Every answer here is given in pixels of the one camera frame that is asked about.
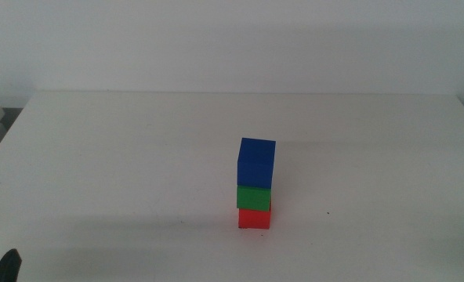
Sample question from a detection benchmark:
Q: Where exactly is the green cube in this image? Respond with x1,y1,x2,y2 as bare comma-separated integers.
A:
236,185,272,212

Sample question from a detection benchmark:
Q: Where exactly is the red cube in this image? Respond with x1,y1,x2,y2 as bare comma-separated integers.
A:
237,205,273,230

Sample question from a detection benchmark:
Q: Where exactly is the blue cube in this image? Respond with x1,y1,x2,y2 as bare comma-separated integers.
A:
237,137,277,190

